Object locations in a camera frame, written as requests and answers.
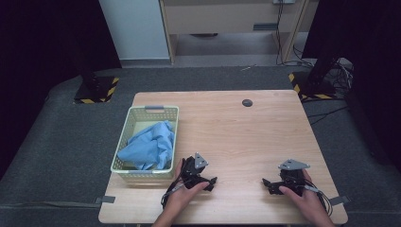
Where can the light wooden desk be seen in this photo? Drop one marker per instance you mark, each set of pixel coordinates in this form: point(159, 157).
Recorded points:
point(220, 19)

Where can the person's right hand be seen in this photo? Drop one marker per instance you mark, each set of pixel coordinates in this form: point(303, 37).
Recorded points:
point(310, 201)

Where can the light blue button shirt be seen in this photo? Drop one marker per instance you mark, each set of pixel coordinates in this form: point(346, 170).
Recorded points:
point(148, 148)

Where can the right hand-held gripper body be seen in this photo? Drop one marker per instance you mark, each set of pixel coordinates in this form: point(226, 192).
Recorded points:
point(291, 179)

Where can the white cabinet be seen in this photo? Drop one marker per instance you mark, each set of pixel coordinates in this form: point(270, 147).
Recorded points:
point(135, 28)

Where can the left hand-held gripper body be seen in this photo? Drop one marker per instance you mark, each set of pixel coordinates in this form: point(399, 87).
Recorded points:
point(190, 173)

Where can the grey tape strip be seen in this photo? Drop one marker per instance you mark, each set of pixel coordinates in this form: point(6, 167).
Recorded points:
point(107, 199)
point(339, 200)

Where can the small stick on floor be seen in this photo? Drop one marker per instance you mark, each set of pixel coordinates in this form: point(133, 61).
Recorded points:
point(248, 67)

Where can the grey power strip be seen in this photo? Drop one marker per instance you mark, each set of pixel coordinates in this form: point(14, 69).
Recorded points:
point(283, 1)

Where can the person's left hand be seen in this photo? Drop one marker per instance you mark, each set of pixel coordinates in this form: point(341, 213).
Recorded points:
point(179, 197)

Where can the grey round table grommet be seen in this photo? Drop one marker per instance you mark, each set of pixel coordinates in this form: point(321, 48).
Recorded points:
point(247, 102)

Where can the pale green plastic basket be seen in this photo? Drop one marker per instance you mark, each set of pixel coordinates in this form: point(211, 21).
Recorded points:
point(138, 115)

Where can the black stand with striped base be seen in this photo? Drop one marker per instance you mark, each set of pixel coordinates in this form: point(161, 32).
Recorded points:
point(94, 90)
point(315, 85)

